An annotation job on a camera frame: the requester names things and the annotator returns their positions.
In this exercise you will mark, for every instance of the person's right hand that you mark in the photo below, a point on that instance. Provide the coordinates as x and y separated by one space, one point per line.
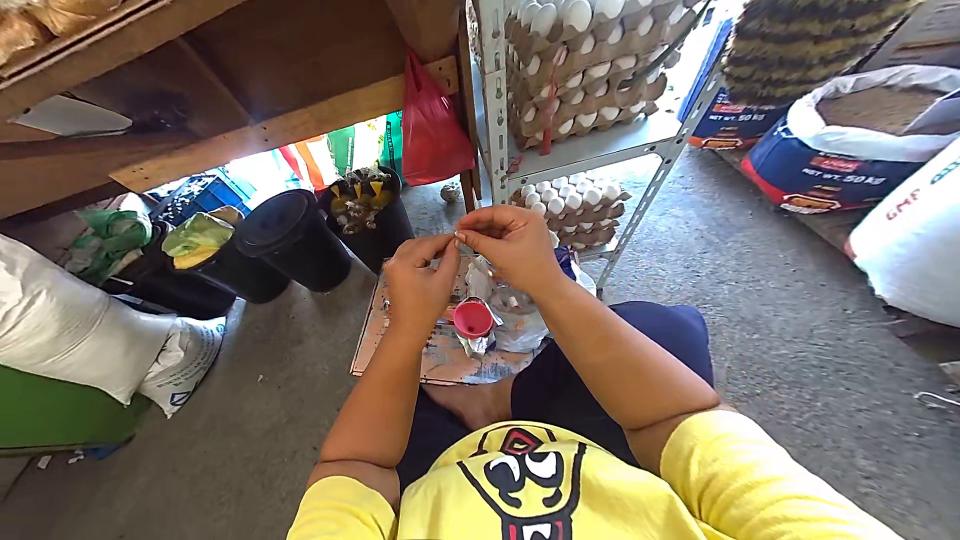
529 251

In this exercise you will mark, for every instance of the person's left hand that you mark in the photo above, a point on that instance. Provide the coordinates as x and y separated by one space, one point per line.
416 296

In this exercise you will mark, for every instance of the person's right thumb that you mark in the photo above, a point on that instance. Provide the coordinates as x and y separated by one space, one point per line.
478 243

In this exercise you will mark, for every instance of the person's right index finger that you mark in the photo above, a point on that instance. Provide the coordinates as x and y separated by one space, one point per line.
486 216

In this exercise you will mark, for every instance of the person's left thumb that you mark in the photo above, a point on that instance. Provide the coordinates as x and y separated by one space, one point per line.
449 267

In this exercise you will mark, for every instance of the person's left index finger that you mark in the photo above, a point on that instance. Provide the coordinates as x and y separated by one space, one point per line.
427 246

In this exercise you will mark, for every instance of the person's right forearm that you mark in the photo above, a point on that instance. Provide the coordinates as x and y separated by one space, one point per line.
619 356

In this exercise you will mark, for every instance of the person's left forearm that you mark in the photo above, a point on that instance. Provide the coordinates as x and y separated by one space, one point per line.
379 405

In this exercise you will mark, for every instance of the crumpled white wrapper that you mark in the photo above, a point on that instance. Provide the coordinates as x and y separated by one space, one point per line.
479 279

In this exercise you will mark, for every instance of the black bucket with yellow-brown contents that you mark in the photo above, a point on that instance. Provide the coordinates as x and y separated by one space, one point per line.
382 240

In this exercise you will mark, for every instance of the pink round cup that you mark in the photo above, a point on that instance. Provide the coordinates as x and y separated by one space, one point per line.
473 321

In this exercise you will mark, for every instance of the crumpled silver foil packet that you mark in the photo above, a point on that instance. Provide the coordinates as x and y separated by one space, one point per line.
478 346

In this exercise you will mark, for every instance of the low stack of egg trays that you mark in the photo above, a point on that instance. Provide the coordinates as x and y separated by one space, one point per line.
574 202

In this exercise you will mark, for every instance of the grey metal shelf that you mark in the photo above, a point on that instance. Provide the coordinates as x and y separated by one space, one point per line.
496 127

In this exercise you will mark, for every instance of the dark blue and white packet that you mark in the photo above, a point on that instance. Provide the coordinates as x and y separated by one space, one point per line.
567 264

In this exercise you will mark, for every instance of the red plastic bag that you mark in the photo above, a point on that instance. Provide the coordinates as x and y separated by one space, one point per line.
435 135

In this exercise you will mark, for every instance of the paint-stained pinkish board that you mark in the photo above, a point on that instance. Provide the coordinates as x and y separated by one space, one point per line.
394 346

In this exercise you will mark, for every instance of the clear plastic bag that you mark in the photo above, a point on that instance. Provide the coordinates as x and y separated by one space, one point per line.
523 333

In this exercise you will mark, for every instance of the green printed sack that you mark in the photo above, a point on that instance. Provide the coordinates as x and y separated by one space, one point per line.
367 146

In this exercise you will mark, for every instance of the black bucket with lid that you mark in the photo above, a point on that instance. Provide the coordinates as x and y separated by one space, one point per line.
296 240

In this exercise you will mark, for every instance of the red orange white bag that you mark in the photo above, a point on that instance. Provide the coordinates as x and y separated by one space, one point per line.
310 165

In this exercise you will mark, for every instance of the person's legs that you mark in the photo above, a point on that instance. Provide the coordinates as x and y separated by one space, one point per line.
559 382

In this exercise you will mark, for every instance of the tall stack of egg trays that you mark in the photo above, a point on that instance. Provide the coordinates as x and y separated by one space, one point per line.
581 75

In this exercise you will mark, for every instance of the blue plastic crate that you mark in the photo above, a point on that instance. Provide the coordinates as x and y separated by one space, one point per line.
206 199

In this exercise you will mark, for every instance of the yellow-green plastic bag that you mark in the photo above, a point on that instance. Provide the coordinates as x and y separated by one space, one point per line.
196 238

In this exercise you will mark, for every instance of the black container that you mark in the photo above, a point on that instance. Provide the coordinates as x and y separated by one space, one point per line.
187 292

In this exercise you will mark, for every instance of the brown wooden shelf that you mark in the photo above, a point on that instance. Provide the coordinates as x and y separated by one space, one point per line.
247 67

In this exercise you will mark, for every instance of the white sack with blue print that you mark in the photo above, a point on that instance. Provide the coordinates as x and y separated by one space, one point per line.
184 364

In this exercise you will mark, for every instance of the person's body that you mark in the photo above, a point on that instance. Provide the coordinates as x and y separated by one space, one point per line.
600 495

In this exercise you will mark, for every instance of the green plastic bag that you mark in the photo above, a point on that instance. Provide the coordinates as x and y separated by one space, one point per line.
112 236

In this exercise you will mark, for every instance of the open blue feed sack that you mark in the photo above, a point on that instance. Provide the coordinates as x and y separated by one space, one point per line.
840 165

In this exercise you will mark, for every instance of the black and brown striped fur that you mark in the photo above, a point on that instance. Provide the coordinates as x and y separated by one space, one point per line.
802 45

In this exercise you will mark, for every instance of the large white sack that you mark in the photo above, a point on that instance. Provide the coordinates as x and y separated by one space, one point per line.
67 322

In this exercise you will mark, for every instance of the white sack with red print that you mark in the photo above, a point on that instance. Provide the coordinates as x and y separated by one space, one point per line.
915 240

